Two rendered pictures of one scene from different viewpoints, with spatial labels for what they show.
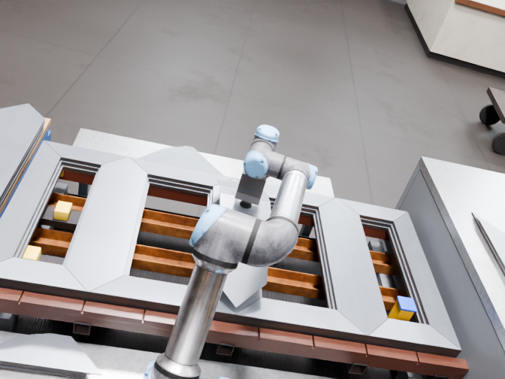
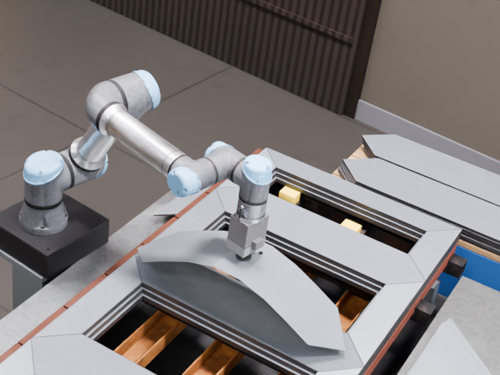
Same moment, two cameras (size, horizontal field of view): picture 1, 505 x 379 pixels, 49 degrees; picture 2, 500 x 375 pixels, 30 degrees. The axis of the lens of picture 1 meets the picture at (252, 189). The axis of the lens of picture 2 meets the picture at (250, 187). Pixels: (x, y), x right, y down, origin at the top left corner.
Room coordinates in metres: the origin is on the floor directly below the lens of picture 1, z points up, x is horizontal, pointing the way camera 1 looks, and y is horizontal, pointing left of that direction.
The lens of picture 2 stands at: (2.71, -1.58, 2.58)
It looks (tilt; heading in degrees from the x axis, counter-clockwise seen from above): 34 degrees down; 127
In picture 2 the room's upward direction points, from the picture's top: 9 degrees clockwise
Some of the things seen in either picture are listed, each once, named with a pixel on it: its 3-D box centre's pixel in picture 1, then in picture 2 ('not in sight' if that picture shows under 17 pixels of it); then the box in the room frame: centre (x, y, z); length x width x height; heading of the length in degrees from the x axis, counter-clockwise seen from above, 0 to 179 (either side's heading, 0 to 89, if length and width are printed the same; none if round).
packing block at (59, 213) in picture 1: (63, 210); (350, 230); (1.50, 0.63, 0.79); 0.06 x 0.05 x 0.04; 11
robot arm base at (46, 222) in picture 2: not in sight; (43, 208); (0.82, -0.09, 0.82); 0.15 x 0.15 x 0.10
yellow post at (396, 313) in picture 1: (394, 323); not in sight; (1.47, -0.63, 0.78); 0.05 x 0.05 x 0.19; 11
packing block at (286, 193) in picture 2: (30, 256); (289, 196); (1.25, 0.62, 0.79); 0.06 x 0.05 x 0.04; 11
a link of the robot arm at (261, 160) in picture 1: (263, 161); (223, 164); (1.44, -0.01, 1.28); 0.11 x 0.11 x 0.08; 87
